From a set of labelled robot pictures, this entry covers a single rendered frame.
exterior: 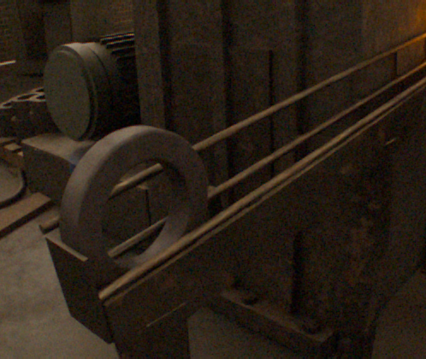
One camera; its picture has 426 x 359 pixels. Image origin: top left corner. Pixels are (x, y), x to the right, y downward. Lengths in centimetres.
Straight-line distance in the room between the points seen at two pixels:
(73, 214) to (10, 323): 110
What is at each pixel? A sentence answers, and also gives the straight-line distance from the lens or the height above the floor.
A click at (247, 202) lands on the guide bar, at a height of 63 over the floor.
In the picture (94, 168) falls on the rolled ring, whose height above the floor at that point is 73.
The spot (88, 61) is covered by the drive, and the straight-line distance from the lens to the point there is 190.
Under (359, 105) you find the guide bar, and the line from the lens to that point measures 97.
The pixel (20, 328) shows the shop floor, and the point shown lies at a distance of 155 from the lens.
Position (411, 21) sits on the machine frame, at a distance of 126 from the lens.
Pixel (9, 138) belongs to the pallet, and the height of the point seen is 14.
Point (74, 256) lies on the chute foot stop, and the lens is 50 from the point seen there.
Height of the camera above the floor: 89
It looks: 22 degrees down
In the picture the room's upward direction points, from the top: 3 degrees counter-clockwise
